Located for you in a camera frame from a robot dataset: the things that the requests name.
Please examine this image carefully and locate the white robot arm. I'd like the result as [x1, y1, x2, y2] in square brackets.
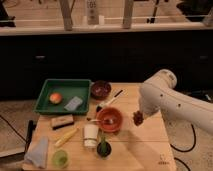
[139, 69, 213, 134]

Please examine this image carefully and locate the orange peach fruit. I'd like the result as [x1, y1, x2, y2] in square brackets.
[49, 92, 63, 105]

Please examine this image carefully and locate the black white brush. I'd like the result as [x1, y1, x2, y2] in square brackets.
[96, 90, 123, 112]

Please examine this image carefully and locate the orange bowl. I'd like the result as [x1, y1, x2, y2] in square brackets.
[96, 107, 123, 133]

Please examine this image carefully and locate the green plastic tray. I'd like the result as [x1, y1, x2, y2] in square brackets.
[35, 79, 91, 115]

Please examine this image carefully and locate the blue folded cloth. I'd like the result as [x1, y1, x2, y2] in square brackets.
[24, 137, 49, 169]

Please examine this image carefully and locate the dark grape bunch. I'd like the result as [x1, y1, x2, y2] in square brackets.
[133, 111, 144, 126]

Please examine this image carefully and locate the purple bowl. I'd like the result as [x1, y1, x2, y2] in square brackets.
[91, 80, 111, 100]

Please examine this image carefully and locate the black cable right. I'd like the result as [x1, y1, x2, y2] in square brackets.
[170, 123, 198, 154]

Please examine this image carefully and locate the blue sponge in tray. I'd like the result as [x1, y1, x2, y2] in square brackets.
[64, 96, 83, 111]

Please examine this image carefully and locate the white cup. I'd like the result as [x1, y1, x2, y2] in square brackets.
[83, 124, 99, 148]

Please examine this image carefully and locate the small potted cactus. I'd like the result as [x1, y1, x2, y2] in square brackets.
[97, 136, 112, 158]

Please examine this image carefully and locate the metal spoon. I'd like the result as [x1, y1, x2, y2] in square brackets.
[87, 118, 114, 124]

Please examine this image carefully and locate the wooden block brush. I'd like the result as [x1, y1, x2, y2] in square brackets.
[51, 115, 74, 130]

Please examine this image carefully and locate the green plastic cup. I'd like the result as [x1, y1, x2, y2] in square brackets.
[52, 150, 68, 168]

